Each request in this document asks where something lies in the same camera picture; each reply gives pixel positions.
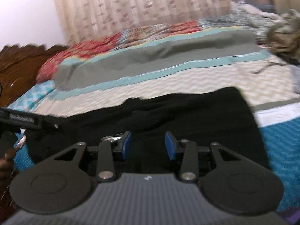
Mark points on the person's left hand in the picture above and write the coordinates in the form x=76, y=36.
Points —
x=7, y=168

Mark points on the teal white patterned pillow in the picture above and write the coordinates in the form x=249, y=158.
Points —
x=29, y=100

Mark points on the black white paisley cloth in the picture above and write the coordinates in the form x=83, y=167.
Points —
x=247, y=17

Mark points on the red floral quilt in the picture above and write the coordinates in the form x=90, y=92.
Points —
x=129, y=37

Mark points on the leaf print beige curtain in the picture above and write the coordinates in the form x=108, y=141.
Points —
x=86, y=19

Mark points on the carved wooden headboard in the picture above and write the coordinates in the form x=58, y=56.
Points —
x=19, y=68

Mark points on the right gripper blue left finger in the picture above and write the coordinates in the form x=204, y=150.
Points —
x=105, y=169

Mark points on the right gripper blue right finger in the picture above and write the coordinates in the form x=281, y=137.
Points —
x=185, y=151

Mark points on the patterned bedspread with text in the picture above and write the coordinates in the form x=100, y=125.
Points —
x=196, y=63

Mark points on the olive green garment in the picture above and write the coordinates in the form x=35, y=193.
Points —
x=283, y=37

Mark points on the black pants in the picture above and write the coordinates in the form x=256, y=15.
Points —
x=221, y=116

